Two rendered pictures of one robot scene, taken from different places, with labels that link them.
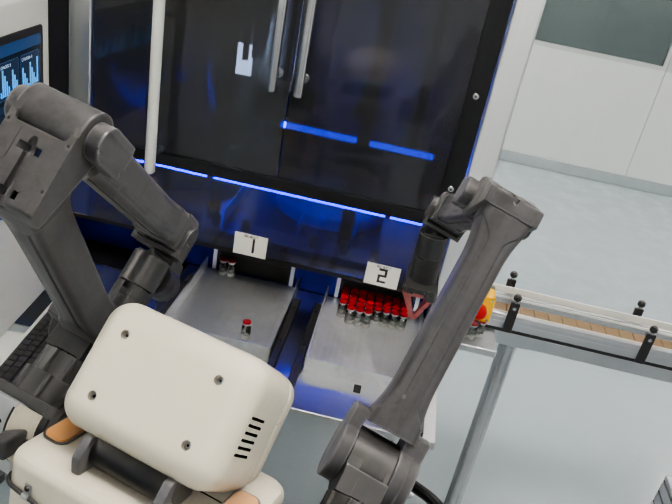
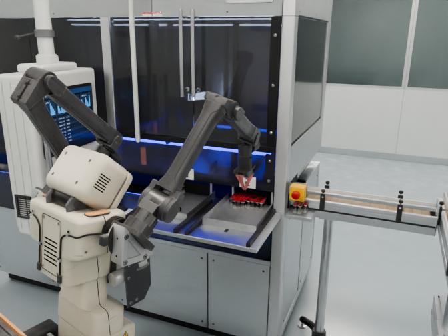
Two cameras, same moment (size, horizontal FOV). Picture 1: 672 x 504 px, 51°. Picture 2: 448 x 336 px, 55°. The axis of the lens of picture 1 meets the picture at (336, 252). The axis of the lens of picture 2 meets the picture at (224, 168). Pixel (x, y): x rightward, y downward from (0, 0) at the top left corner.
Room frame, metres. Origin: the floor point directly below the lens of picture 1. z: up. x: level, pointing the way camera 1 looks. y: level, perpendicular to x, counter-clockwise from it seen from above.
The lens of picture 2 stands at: (-0.42, -0.63, 1.72)
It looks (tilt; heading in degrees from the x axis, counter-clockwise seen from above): 17 degrees down; 18
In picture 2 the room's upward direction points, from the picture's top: 1 degrees clockwise
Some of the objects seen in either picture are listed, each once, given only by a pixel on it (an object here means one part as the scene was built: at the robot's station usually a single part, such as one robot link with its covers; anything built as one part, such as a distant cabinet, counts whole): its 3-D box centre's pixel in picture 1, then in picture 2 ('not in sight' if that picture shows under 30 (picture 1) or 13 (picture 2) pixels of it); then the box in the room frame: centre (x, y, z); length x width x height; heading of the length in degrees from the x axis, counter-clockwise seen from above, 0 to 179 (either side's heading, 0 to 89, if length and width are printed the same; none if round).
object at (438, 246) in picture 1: (431, 242); (245, 149); (1.26, -0.18, 1.26); 0.07 x 0.06 x 0.07; 172
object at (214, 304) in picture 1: (235, 303); (179, 201); (1.47, 0.22, 0.90); 0.34 x 0.26 x 0.04; 176
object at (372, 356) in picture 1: (368, 335); (241, 211); (1.44, -0.12, 0.90); 0.34 x 0.26 x 0.04; 177
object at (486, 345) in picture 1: (470, 334); (301, 213); (1.59, -0.39, 0.87); 0.14 x 0.13 x 0.02; 176
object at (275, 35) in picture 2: (463, 141); (272, 107); (1.53, -0.23, 1.40); 0.04 x 0.01 x 0.80; 86
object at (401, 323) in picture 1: (371, 314); (246, 203); (1.53, -0.12, 0.90); 0.18 x 0.02 x 0.05; 87
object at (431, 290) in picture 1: (424, 270); (245, 163); (1.25, -0.18, 1.20); 0.10 x 0.07 x 0.07; 176
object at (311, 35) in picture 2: not in sight; (310, 76); (2.01, -0.34, 1.51); 0.85 x 0.01 x 0.59; 176
